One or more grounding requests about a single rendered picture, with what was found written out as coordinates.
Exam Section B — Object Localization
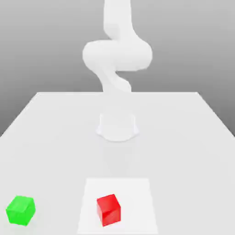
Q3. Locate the small red cube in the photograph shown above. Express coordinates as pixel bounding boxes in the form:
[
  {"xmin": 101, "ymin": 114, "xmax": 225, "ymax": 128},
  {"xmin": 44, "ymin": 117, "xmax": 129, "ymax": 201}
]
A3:
[{"xmin": 96, "ymin": 194, "xmax": 122, "ymax": 227}]

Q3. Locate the small green cube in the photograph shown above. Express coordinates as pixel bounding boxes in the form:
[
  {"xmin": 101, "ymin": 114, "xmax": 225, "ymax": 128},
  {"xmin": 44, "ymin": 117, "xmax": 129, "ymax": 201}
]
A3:
[{"xmin": 6, "ymin": 195, "xmax": 36, "ymax": 227}]

